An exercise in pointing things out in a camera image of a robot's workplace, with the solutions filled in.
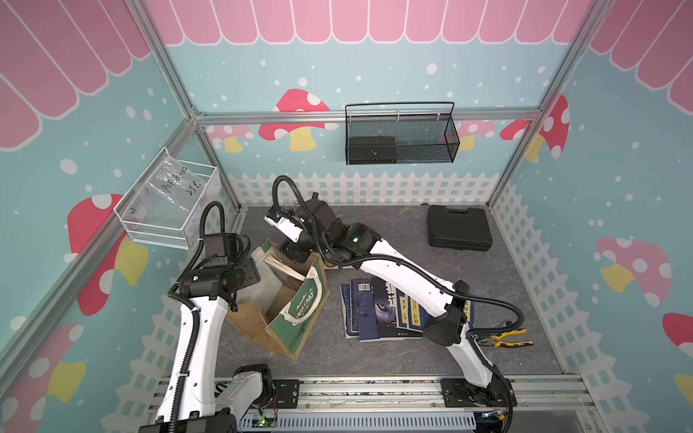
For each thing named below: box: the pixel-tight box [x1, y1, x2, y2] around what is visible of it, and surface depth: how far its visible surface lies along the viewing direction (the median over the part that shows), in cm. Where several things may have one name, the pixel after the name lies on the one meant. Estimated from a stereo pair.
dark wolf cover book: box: [371, 277, 424, 341], surface depth 85 cm
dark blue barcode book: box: [340, 277, 380, 341], surface depth 88 cm
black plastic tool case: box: [427, 205, 493, 252], surface depth 114 cm
